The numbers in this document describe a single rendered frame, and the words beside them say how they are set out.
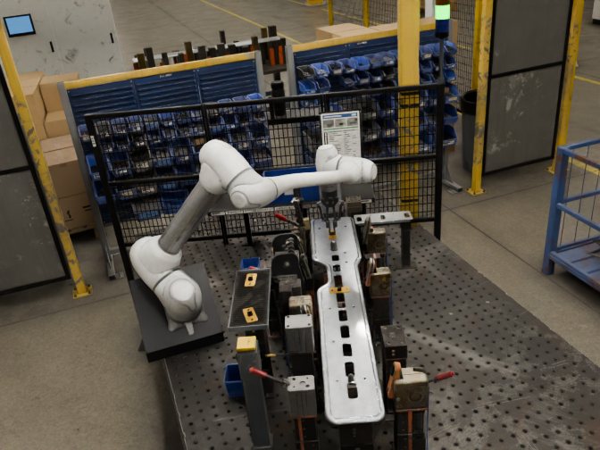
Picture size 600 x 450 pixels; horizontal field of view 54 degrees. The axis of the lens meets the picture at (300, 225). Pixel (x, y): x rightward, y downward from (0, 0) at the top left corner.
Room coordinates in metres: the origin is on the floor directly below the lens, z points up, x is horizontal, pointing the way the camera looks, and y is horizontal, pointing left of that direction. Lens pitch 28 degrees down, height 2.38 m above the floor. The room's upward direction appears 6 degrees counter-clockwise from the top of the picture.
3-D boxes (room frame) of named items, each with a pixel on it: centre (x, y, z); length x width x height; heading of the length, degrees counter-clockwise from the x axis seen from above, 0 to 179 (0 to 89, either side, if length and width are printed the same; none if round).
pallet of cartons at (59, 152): (5.12, 2.32, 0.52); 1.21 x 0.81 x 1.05; 22
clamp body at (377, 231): (2.42, -0.36, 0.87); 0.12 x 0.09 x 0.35; 88
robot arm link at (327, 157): (2.48, -0.16, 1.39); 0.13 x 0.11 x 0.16; 55
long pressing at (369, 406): (2.00, -0.14, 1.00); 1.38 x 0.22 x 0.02; 178
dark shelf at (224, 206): (2.93, 0.03, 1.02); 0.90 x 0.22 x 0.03; 88
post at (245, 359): (1.54, 0.21, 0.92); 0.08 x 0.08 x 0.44; 88
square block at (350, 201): (2.76, -0.29, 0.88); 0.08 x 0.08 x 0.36; 88
